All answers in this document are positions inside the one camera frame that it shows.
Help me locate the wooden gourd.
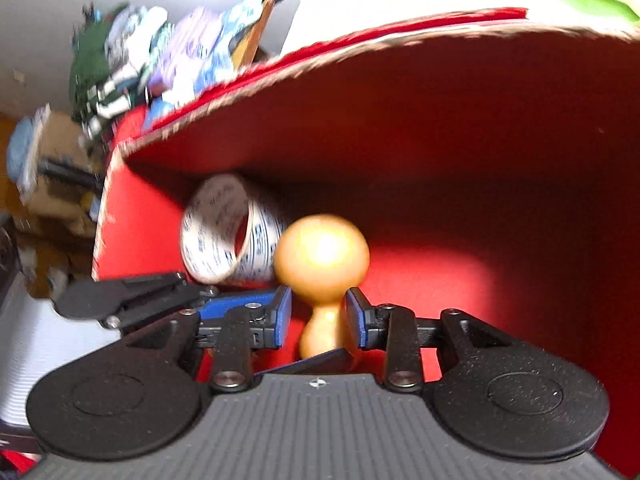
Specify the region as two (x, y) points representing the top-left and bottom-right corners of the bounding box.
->
(273, 214), (370, 359)

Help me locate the roll of printed tape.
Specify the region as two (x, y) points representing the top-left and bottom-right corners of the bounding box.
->
(180, 174), (288, 286)

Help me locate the cardboard box with items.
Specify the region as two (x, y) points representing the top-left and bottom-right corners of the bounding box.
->
(6, 105), (104, 238)

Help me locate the red cardboard box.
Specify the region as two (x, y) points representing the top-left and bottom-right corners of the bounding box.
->
(93, 9), (639, 477)

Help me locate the blue checkered cloth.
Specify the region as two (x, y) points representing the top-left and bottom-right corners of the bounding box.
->
(193, 0), (282, 94)

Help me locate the pile of folded clothes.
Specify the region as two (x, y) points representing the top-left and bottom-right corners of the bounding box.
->
(68, 2), (168, 140)

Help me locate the light green frog plush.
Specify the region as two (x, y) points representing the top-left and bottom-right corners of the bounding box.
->
(563, 0), (639, 23)

